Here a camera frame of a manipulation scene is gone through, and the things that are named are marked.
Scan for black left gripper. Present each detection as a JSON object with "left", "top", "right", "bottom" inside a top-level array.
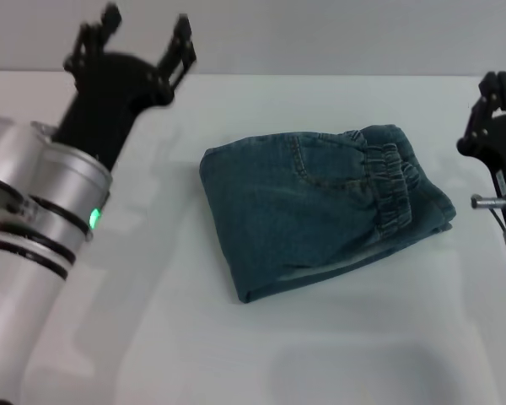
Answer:
[{"left": 51, "top": 3, "right": 198, "bottom": 170}]

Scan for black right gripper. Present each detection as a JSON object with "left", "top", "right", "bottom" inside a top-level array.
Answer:
[{"left": 455, "top": 70, "right": 506, "bottom": 232}]

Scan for blue denim shorts with cartoon print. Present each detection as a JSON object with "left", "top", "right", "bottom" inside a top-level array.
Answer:
[{"left": 198, "top": 123, "right": 457, "bottom": 305}]

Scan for right arm cable with connector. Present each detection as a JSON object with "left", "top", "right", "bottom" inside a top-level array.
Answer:
[{"left": 470, "top": 193, "right": 506, "bottom": 232}]

